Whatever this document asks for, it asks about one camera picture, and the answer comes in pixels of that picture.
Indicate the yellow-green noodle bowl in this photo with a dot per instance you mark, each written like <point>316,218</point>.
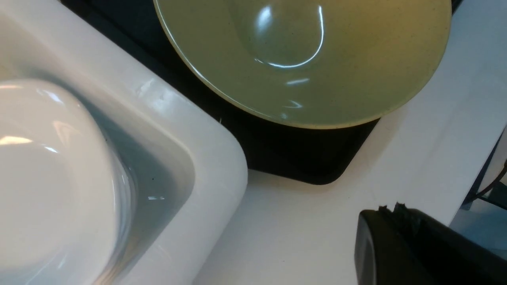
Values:
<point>314,64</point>

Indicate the black plastic serving tray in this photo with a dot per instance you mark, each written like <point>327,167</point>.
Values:
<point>315,156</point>

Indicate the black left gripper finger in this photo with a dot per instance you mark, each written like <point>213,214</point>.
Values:
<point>408,247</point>

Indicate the stack of white dishes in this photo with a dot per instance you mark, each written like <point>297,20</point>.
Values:
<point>67,198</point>

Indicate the large white plastic tub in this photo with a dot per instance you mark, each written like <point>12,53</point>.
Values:
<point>190,172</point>

